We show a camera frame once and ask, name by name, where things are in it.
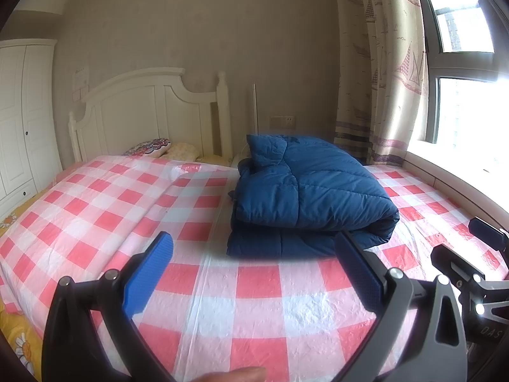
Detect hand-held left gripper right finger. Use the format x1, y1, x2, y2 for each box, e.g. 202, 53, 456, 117
334, 231, 468, 382

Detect blue quilted puffer jacket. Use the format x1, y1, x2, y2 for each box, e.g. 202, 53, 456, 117
227, 133, 400, 258

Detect pink white checked plastic sheet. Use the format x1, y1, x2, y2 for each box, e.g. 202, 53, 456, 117
0, 155, 509, 382

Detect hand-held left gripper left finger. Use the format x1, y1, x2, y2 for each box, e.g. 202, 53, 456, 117
42, 231, 176, 382

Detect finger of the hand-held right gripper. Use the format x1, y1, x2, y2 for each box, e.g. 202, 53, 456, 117
430, 244, 488, 287
468, 217, 509, 252

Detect white wardrobe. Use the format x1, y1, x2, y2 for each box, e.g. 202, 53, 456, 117
0, 39, 64, 203

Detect paper sheet on wall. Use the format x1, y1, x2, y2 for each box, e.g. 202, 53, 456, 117
72, 66, 90, 102

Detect window with dark frame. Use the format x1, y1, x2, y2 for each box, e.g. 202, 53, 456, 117
409, 0, 509, 168

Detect sailboat print curtain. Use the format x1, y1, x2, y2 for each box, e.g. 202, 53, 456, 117
332, 0, 430, 166

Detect colourful patterned pillow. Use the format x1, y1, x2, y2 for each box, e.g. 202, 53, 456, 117
123, 138, 172, 158

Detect white upright pole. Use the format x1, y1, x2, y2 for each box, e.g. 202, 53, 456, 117
250, 83, 261, 156

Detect person's left hand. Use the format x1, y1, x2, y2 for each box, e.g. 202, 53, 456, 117
187, 367, 268, 382

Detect yellow flower print bedsheet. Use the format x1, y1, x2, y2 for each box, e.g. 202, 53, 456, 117
0, 153, 235, 382

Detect white wooden headboard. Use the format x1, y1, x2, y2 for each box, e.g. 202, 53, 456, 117
68, 67, 233, 164

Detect cream fuzzy pillow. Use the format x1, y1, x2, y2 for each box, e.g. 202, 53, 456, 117
165, 142, 201, 162

